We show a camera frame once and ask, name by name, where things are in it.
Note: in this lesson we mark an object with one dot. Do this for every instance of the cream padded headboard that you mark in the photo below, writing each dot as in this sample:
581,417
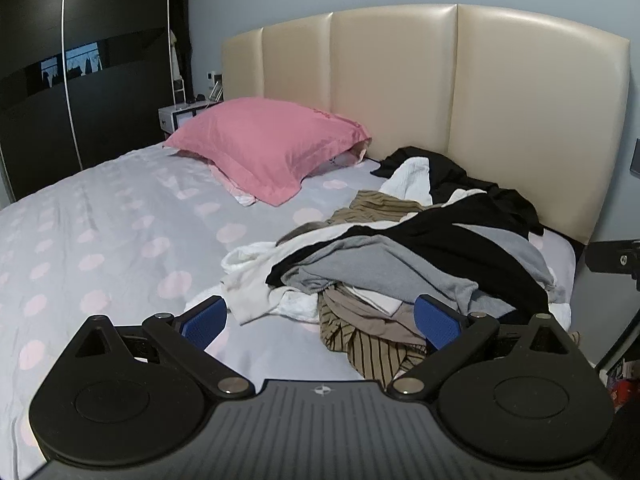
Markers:
500,110

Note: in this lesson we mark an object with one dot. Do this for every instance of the black and grey raglan shirt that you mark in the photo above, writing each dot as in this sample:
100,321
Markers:
360,260

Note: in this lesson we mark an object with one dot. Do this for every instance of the red object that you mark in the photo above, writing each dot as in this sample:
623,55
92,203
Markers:
625,390

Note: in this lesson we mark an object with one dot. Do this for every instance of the white nightstand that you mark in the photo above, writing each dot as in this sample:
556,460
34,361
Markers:
172,117

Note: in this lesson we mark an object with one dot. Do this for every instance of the white textured garment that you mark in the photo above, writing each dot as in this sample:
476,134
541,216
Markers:
412,180

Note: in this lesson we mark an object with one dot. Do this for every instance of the black garment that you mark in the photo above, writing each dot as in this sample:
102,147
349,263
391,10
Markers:
470,180

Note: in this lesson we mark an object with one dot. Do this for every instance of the grey bed with pink dots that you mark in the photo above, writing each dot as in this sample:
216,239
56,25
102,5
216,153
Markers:
100,220

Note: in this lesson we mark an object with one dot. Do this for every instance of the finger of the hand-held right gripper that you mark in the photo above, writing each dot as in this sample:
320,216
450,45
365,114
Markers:
610,257

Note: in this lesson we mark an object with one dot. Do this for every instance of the white crumpled garment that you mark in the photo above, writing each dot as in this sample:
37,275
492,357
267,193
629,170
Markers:
250,275

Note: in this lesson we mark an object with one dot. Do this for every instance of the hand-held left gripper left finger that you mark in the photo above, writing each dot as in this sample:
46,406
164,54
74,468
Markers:
202,322

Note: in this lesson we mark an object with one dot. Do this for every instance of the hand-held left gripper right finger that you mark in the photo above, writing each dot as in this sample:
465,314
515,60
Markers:
435,322

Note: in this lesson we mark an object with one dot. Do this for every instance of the pink pillow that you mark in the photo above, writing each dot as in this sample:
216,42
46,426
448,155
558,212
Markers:
260,145

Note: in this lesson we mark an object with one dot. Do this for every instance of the black sliding wardrobe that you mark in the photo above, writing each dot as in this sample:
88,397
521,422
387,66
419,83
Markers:
115,110

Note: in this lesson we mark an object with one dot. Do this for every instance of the brown striped garment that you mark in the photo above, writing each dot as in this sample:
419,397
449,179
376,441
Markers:
370,355

